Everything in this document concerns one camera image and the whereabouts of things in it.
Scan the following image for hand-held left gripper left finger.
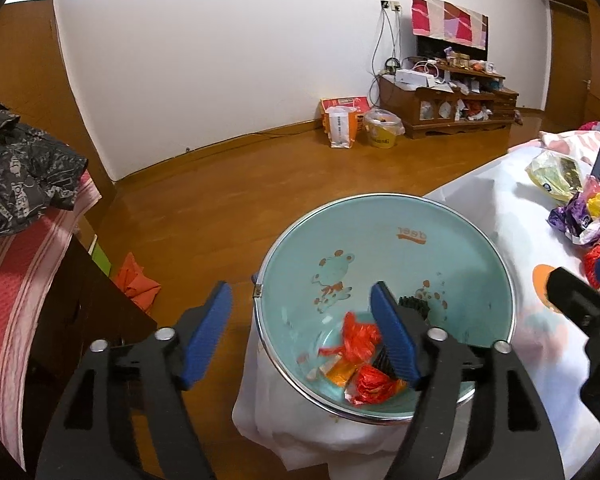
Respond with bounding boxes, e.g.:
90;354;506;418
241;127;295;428
35;281;233;480

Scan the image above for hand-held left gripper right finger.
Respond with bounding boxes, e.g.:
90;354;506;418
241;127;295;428
370;281;566;480

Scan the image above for purple foil wrapper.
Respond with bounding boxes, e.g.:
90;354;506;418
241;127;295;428
547;192;600;246

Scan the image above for teal cartoon print basin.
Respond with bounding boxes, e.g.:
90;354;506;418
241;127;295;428
252;192;518;423

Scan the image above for yellow floral tissue pack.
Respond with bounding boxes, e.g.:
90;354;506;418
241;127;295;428
526;150;588;201

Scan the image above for dark green ribbed item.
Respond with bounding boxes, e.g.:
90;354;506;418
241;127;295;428
397;295;432;323

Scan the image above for red plastic bag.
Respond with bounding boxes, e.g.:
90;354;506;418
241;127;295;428
319;311;382;362

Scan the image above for crumpled red wrapper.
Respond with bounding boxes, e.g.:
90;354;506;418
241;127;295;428
346;364;410;406

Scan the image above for orange snack wrapper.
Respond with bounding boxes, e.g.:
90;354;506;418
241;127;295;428
307;357;358;387

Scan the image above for orange cloth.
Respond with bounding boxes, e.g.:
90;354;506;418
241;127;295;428
112;252;162;316

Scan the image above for dark wooden cabinet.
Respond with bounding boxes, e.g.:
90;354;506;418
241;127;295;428
22;232;158;461

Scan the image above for green board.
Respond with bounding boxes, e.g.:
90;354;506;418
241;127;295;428
91;237;112;278

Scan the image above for pink patterned quilt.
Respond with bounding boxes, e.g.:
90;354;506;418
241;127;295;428
537;120;600;171

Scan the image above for pink striped cloth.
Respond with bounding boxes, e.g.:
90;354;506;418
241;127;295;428
0;170;103;471

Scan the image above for yellow bucket in plastic bag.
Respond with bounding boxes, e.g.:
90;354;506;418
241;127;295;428
362;108;406;149

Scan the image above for white orange paper bag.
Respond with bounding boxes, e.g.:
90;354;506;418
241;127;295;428
326;106;359;150

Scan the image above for wooden television stand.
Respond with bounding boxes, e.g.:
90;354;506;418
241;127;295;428
377;62;521;140

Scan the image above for orange cardboard box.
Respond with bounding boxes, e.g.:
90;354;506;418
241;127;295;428
321;96;371;128

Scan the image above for camouflage jacket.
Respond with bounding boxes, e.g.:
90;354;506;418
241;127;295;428
0;91;89;247

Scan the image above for white flat box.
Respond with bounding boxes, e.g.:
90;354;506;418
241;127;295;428
395;69;436;87

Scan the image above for television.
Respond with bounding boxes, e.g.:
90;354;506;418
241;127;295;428
416;35;488;65

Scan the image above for pink red patchwork cloth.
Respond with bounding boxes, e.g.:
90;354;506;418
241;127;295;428
410;0;491;51

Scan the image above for wooden door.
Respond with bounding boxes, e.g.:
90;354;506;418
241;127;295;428
0;0;116;196

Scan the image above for hanging cables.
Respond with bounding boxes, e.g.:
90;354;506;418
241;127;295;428
372;7;403;77

